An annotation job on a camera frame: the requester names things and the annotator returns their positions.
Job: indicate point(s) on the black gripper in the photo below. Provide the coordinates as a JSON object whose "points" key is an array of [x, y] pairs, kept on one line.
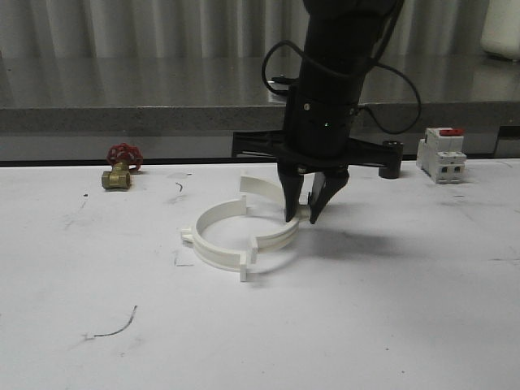
{"points": [[314, 138]]}

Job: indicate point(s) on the white half pipe clamp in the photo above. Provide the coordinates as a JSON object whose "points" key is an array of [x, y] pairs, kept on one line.
{"points": [[278, 238], [233, 260]]}

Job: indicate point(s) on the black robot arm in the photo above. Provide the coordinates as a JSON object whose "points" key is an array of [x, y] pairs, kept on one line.
{"points": [[323, 101]]}

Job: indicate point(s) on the dark brown pipe coupling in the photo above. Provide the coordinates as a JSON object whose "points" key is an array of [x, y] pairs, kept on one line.
{"points": [[393, 169]]}

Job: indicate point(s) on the white container on counter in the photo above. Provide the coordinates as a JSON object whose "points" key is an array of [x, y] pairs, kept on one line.
{"points": [[500, 35]]}

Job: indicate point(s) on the grey stone counter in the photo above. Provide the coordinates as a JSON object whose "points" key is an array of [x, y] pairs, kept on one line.
{"points": [[72, 110]]}

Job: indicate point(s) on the white circuit breaker red switch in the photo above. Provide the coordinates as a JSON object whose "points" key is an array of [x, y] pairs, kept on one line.
{"points": [[440, 155]]}

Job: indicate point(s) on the brass valve red handle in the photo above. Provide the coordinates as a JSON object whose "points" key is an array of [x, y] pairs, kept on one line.
{"points": [[124, 160]]}

